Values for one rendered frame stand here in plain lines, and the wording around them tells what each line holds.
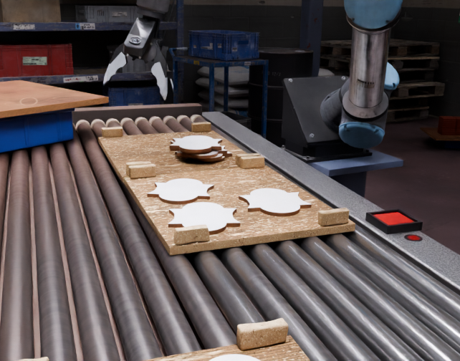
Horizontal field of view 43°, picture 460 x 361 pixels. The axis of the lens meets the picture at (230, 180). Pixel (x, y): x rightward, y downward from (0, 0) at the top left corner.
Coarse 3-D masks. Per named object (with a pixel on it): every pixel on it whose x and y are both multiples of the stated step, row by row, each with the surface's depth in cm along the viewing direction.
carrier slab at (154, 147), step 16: (112, 144) 162; (128, 144) 163; (144, 144) 163; (160, 144) 163; (224, 144) 164; (112, 160) 146; (128, 160) 146; (144, 160) 147; (160, 160) 147; (176, 160) 147; (224, 160) 148; (128, 176) 134
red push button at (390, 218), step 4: (396, 212) 116; (376, 216) 113; (380, 216) 113; (384, 216) 113; (388, 216) 113; (392, 216) 113; (396, 216) 113; (400, 216) 113; (404, 216) 113; (384, 220) 111; (388, 220) 112; (392, 220) 112; (396, 220) 112; (400, 220) 112; (404, 220) 112; (408, 220) 112; (388, 224) 109
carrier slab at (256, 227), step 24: (240, 168) 141; (264, 168) 141; (144, 192) 123; (216, 192) 124; (240, 192) 124; (288, 192) 124; (168, 216) 110; (240, 216) 110; (264, 216) 110; (288, 216) 110; (312, 216) 111; (168, 240) 99; (216, 240) 99; (240, 240) 100; (264, 240) 102
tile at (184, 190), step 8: (160, 184) 126; (168, 184) 126; (176, 184) 126; (184, 184) 126; (192, 184) 126; (200, 184) 126; (152, 192) 120; (160, 192) 120; (168, 192) 121; (176, 192) 121; (184, 192) 121; (192, 192) 121; (200, 192) 121; (160, 200) 118; (168, 200) 116; (176, 200) 116; (184, 200) 116; (192, 200) 117
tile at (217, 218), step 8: (184, 208) 111; (192, 208) 111; (200, 208) 111; (208, 208) 111; (216, 208) 112; (224, 208) 112; (232, 208) 112; (176, 216) 107; (184, 216) 107; (192, 216) 107; (200, 216) 107; (208, 216) 107; (216, 216) 108; (224, 216) 108; (232, 216) 108; (168, 224) 104; (176, 224) 104; (184, 224) 104; (192, 224) 104; (200, 224) 104; (208, 224) 104; (216, 224) 104; (224, 224) 104; (232, 224) 105; (240, 224) 105; (216, 232) 102
